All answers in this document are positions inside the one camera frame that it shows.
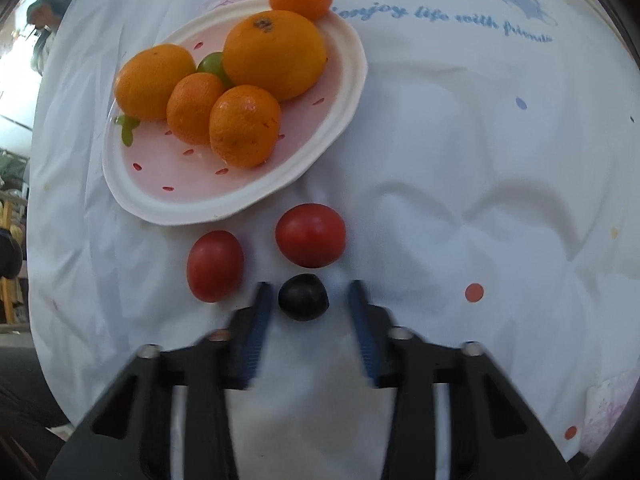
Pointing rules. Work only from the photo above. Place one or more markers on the large orange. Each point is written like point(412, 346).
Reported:
point(275, 55)

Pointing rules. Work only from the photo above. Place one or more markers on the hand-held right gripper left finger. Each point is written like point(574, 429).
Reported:
point(252, 340)

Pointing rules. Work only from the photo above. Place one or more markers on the white cartoon print bedsheet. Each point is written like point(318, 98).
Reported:
point(450, 160)

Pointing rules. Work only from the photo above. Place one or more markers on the pink strawberry print plate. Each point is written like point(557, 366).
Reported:
point(175, 175)

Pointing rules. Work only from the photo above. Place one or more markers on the medium tangerine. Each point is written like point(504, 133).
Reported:
point(150, 82)

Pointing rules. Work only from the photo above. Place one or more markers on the dark purple grape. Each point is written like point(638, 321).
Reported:
point(302, 297)

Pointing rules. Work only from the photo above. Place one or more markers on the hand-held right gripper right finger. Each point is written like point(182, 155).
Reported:
point(365, 340)

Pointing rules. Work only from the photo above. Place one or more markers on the round red cherry tomato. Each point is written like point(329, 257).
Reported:
point(310, 235)

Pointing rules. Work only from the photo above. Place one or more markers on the green grape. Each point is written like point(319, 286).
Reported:
point(210, 62)

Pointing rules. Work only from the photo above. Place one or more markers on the oval red cherry tomato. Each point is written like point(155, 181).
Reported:
point(215, 266)

